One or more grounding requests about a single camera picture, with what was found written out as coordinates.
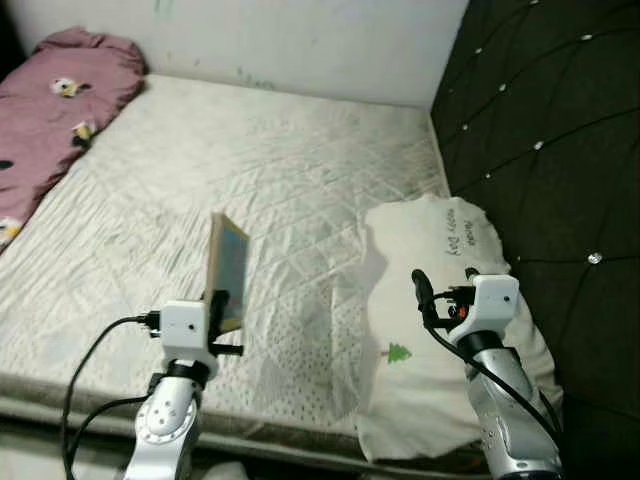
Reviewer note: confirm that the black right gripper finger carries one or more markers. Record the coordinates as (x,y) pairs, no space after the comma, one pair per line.
(470,273)
(423,290)

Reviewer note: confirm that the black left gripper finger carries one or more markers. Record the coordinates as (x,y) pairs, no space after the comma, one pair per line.
(218,310)

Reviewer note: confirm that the cream tree print pillow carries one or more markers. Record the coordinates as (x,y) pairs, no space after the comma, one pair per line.
(395,270)

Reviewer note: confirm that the colourful children's book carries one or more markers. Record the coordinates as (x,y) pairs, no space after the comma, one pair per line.
(230,265)

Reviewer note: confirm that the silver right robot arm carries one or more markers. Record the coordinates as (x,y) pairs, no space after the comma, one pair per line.
(510,420)

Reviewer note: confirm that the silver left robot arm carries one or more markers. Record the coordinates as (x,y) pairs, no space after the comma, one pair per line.
(165,430)

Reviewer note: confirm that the cream quilted mattress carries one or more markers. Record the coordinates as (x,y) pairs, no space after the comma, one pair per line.
(200,180)

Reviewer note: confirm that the black tufted headboard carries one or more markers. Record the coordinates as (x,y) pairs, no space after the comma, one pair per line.
(560,130)

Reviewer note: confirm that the purple cartoon print blanket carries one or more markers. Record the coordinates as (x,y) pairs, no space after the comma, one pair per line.
(50,120)

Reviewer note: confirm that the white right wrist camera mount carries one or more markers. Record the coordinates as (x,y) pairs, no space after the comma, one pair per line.
(492,300)

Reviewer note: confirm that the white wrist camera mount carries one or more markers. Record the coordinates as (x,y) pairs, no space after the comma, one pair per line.
(183,325)
(492,300)

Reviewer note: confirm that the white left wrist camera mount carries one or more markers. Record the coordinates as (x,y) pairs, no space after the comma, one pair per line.
(183,325)

